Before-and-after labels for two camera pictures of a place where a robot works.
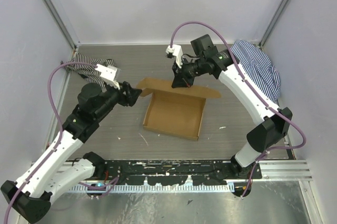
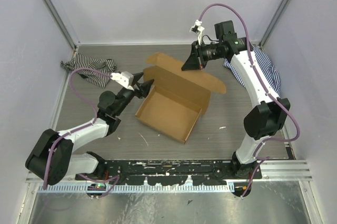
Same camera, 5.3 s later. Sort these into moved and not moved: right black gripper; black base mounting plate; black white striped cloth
Moved: right black gripper
Not moved: black white striped cloth; black base mounting plate
